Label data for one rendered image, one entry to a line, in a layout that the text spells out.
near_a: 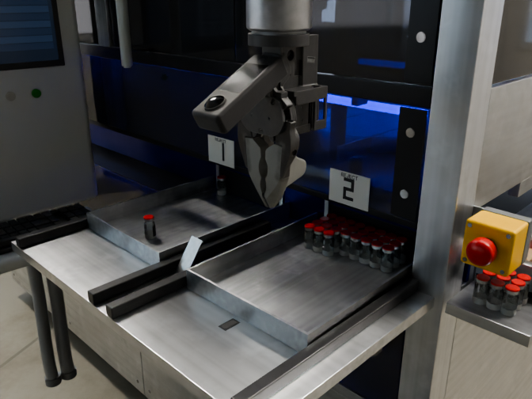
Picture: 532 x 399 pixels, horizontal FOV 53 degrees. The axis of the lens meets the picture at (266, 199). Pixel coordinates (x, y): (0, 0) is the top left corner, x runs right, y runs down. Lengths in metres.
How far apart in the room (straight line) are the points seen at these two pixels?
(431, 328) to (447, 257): 0.14
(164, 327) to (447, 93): 0.53
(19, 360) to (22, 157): 1.11
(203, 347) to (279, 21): 0.44
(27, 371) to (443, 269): 1.76
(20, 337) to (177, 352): 1.78
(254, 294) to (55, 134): 0.79
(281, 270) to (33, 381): 1.46
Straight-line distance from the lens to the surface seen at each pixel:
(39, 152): 1.47
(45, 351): 1.82
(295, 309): 0.84
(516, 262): 0.86
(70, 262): 1.05
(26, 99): 1.44
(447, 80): 0.81
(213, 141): 1.17
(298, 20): 0.61
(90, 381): 2.18
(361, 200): 0.93
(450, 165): 0.83
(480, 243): 0.81
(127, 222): 1.18
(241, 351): 0.76
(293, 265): 0.97
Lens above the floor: 1.34
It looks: 21 degrees down
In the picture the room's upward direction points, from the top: straight up
